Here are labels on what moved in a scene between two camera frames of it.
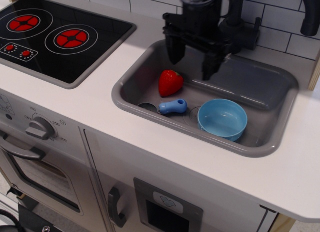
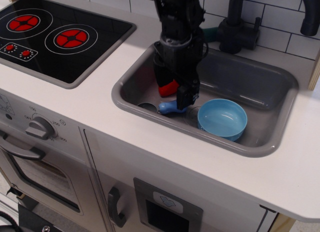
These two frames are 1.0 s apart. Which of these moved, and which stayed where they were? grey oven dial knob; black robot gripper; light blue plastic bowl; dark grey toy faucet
Moved: black robot gripper
Stayed: light blue plastic bowl; dark grey toy faucet; grey oven dial knob
